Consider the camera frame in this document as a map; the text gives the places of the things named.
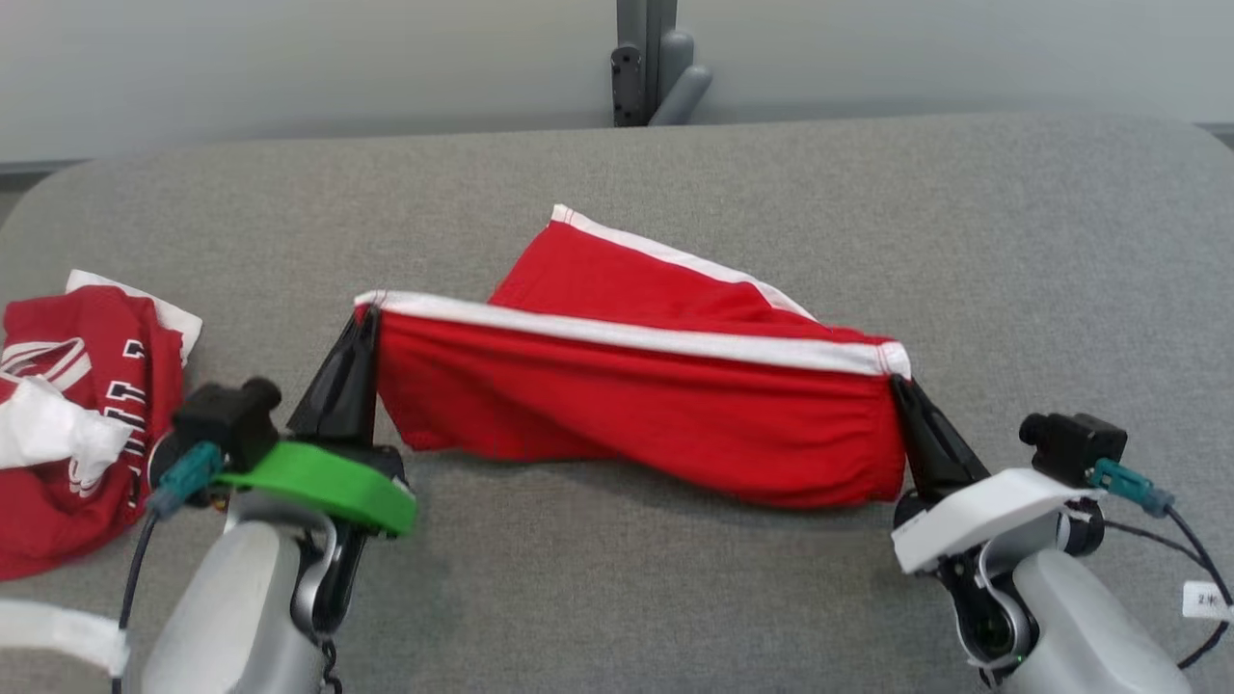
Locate grey metal post with bracket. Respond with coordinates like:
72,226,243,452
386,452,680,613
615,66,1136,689
610,0,678,128

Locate red and white lettered jersey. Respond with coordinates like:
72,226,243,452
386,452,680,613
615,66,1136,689
0,270,203,582

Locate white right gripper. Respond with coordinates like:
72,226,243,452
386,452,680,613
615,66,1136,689
889,378,1105,576

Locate red shorts with white stripe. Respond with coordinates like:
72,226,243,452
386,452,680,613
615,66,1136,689
354,204,912,510

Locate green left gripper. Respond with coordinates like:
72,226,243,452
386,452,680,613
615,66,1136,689
214,307,417,538

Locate thin black cable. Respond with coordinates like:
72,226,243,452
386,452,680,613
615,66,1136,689
1102,519,1211,574

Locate white cable label tag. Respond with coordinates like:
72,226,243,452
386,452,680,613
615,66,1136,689
1183,581,1234,621

